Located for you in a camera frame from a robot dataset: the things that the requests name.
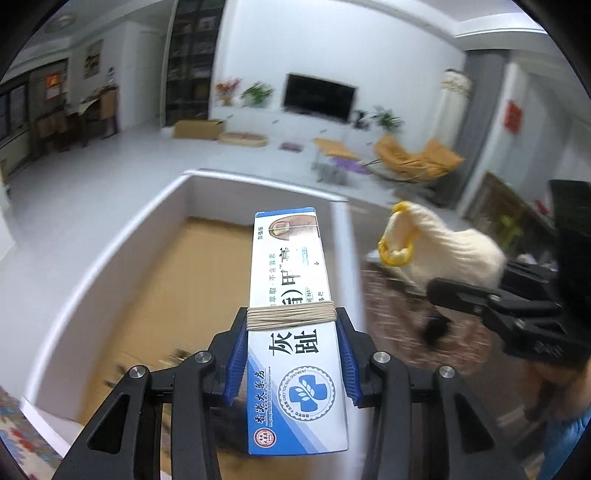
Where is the white knitted glove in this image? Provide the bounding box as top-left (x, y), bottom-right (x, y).
top-left (378, 201), bottom-right (507, 290)

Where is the blue white medicine box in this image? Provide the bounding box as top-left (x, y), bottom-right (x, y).
top-left (246, 207), bottom-right (349, 456)

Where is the person right hand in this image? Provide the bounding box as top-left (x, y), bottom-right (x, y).
top-left (517, 361), bottom-right (590, 421)

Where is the yellow lounge chair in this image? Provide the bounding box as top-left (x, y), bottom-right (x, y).
top-left (375, 134), bottom-right (465, 183)

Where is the yellow bench stool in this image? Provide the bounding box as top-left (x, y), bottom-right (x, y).
top-left (311, 137), bottom-right (360, 173)

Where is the black television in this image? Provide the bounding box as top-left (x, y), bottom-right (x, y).
top-left (283, 73), bottom-right (356, 123)

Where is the white tv cabinet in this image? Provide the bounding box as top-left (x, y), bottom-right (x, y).
top-left (209, 106), bottom-right (377, 144)

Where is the green potted plant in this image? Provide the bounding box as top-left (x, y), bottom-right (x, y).
top-left (240, 81), bottom-right (274, 108)

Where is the dark glass display cabinet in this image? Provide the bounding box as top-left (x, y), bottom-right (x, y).
top-left (160, 0), bottom-right (225, 127)

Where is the white storage bin wall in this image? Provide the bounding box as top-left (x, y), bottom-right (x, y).
top-left (20, 170), bottom-right (367, 456)

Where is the red wall decoration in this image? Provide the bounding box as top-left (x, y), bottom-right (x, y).
top-left (503, 100), bottom-right (523, 135)

